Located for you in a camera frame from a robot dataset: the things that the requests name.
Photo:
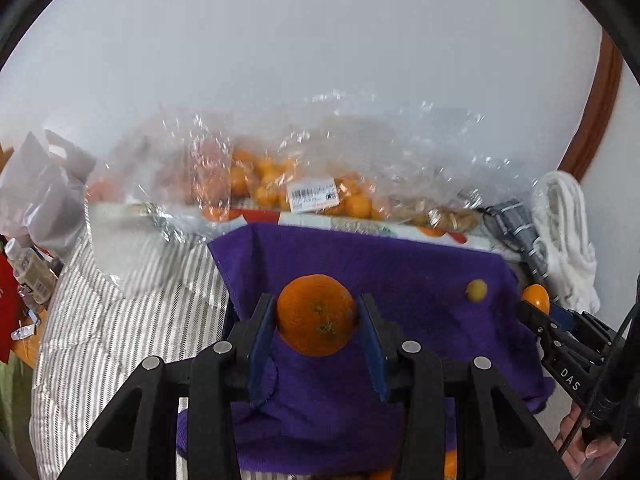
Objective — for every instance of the white folded cloth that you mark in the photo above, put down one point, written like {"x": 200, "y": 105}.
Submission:
{"x": 560, "y": 217}

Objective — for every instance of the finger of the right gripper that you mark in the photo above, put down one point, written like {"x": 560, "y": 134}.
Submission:
{"x": 567, "y": 320}
{"x": 546, "y": 329}

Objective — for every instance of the striped grey white quilt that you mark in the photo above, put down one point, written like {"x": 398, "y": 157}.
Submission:
{"x": 126, "y": 292}

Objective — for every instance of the small yellow-green fruit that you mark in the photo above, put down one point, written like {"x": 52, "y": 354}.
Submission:
{"x": 476, "y": 291}

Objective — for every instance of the person's right hand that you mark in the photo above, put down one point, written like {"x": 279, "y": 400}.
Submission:
{"x": 584, "y": 461}

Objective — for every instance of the translucent white plastic bag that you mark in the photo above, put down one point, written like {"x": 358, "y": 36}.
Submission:
{"x": 43, "y": 193}

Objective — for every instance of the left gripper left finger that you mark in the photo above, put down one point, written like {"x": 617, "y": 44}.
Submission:
{"x": 135, "y": 435}

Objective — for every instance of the small plastic bottle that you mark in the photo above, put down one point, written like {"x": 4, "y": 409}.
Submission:
{"x": 31, "y": 271}

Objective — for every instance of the purple towel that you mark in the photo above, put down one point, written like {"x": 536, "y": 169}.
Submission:
{"x": 322, "y": 416}

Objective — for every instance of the rough-skinned mandarin orange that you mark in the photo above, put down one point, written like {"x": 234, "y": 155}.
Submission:
{"x": 316, "y": 315}

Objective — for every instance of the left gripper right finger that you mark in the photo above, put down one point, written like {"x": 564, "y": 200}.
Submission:
{"x": 497, "y": 437}

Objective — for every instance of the brown wooden door frame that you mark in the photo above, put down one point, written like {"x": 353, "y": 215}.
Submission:
{"x": 597, "y": 112}

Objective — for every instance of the small oval orange kumquat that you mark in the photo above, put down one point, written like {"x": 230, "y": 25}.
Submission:
{"x": 537, "y": 296}

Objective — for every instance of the grey plaid cloth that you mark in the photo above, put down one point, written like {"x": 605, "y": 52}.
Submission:
{"x": 511, "y": 223}

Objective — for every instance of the clear plastic fruit bag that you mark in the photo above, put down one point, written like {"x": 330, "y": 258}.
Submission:
{"x": 355, "y": 156}

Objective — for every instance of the red paper bag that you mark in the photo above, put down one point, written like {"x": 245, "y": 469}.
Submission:
{"x": 10, "y": 308}

